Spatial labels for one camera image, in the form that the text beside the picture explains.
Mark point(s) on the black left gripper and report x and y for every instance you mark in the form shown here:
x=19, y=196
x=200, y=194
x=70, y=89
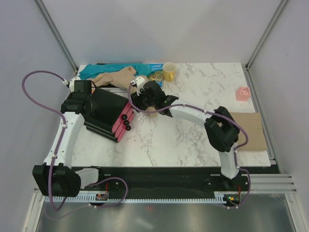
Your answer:
x=71, y=97

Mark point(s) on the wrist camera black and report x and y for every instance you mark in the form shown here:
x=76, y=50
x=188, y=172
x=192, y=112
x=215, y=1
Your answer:
x=153, y=89
x=82, y=86

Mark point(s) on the blue treehouse book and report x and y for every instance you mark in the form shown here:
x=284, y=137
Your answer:
x=157, y=74

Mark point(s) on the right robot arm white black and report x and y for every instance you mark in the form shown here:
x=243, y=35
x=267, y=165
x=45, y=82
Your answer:
x=221, y=129

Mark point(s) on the teal t shirt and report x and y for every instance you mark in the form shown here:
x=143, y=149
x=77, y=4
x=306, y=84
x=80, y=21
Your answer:
x=93, y=70

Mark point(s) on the folded tan t shirt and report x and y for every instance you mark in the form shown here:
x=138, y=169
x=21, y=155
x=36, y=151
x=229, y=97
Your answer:
x=251, y=123

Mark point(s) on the yellow mug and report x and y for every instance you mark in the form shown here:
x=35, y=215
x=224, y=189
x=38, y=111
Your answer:
x=169, y=71

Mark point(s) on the black base rail with cable tray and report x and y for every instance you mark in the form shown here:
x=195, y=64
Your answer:
x=162, y=185

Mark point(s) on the black orange-edged notebook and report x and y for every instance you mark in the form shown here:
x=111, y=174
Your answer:
x=113, y=90

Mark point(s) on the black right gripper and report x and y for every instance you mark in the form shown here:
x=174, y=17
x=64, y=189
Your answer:
x=135, y=99

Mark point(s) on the aluminium frame rail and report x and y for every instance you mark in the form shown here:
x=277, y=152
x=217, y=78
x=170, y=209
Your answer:
x=269, y=28
x=55, y=32

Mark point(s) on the aluminium frame rail right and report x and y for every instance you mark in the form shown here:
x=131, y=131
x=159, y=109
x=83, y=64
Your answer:
x=269, y=28

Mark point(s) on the black drawer organiser with pink fronts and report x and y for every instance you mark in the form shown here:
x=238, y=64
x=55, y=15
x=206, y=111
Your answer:
x=111, y=115

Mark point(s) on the pink cube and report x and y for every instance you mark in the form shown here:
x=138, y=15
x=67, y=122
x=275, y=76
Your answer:
x=243, y=94

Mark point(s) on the beige t shirt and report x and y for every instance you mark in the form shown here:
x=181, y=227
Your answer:
x=123, y=77

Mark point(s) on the aluminium frame rail left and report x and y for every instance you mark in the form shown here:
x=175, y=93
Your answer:
x=55, y=32

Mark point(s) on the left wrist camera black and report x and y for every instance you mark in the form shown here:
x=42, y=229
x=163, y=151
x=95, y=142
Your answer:
x=82, y=86

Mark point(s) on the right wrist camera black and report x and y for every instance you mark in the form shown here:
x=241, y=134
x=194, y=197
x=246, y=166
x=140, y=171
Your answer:
x=153, y=89

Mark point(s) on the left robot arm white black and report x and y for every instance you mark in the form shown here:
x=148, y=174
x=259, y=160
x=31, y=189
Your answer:
x=55, y=176

